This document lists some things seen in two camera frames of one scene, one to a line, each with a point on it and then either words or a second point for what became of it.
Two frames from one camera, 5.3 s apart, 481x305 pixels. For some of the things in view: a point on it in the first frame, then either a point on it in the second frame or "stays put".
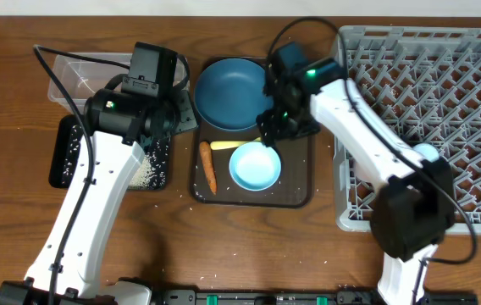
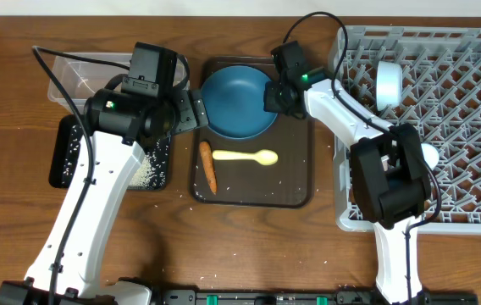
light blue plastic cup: [427, 151] stays put
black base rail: [299, 297] stays put
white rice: [150, 174] stays put
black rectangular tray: [151, 173] stays put
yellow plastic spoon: [224, 145] to [263, 157]
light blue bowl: [254, 167] to [389, 84]
